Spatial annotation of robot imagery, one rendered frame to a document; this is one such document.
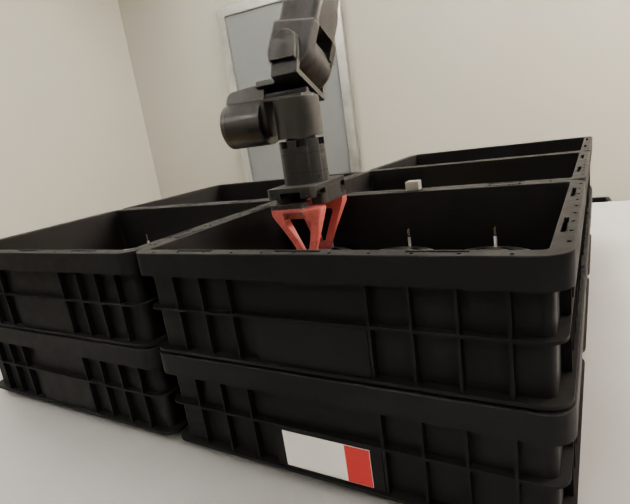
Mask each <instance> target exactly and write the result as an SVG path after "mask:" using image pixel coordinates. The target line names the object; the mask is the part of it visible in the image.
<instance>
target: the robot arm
mask: <svg viewBox="0 0 630 504"><path fill-rule="evenodd" d="M338 3H339V0H284V1H283V3H282V7H281V11H280V16H279V20H274V21H273V25H272V30H271V34H270V39H269V44H268V49H267V57H268V61H269V63H270V64H271V78H272V79H268V80H263V81H258V82H256V86H252V87H249V88H245V89H242V90H239V91H235V92H232V93H230V94H229V95H228V97H227V100H226V107H224V108H223V110H222V112H221V115H220V129H221V133H222V136H223V138H224V140H225V142H226V144H227V145H228V146H229V147H230V148H232V149H243V148H250V147H257V146H264V145H271V144H275V143H277V141H278V140H284V139H287V140H286V142H280V143H279V148H280V155H281V161H282V168H283V174H284V181H285V184H284V185H281V186H278V187H275V188H272V189H269V190H267V192H268V198H269V201H277V203H276V204H274V205H271V212H272V217H273V218H274V219H275V221H276V222H277V223H278V224H279V226H280V227H281V228H282V230H283V231H284V232H285V233H286V235H287V236H288V237H289V239H290V240H291V241H292V243H293V244H294V246H295V247H296V249H297V250H307V249H306V248H305V246H304V244H303V242H302V240H301V239H300V237H299V235H298V233H297V231H296V229H295V228H294V226H293V224H292V222H291V219H305V221H306V223H307V226H308V228H309V230H310V232H311V235H310V245H309V250H318V248H319V249H322V248H326V249H331V247H332V243H333V240H334V236H335V233H336V230H337V226H338V224H339V221H340V218H341V215H342V212H343V209H344V206H345V203H346V200H347V196H346V190H341V189H340V185H345V179H344V175H333V176H329V172H328V164H327V156H326V149H325V141H324V136H321V137H316V136H315V135H319V134H323V126H322V119H321V111H320V103H319V101H324V100H325V84H326V83H327V81H328V80H329V78H330V75H331V70H332V66H333V61H334V56H335V51H336V46H335V44H334V40H335V35H336V30H337V24H338V12H337V11H338ZM326 208H331V209H332V210H333V211H332V215H331V219H330V223H329V227H328V231H327V235H326V240H323V237H322V235H321V232H322V227H323V222H324V217H325V212H326Z"/></svg>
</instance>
